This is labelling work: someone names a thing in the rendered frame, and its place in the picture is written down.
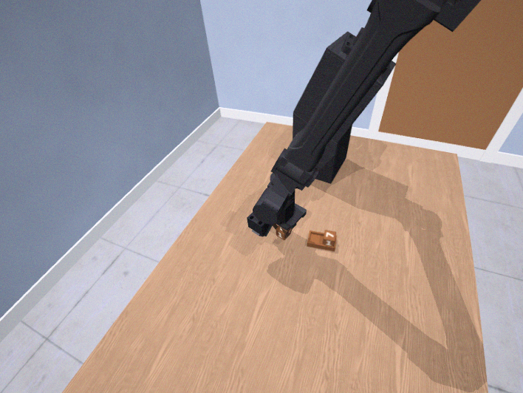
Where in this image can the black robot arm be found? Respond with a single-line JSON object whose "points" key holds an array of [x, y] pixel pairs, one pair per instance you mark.
{"points": [[391, 25]]}

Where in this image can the brown wooden number cube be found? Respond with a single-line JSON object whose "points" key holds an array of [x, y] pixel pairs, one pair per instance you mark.
{"points": [[280, 233], [329, 238]]}

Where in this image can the brown wooden tray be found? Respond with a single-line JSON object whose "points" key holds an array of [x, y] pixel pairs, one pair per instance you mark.
{"points": [[315, 239]]}

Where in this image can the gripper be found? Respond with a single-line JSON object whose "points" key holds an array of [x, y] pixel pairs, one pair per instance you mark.
{"points": [[287, 227]]}

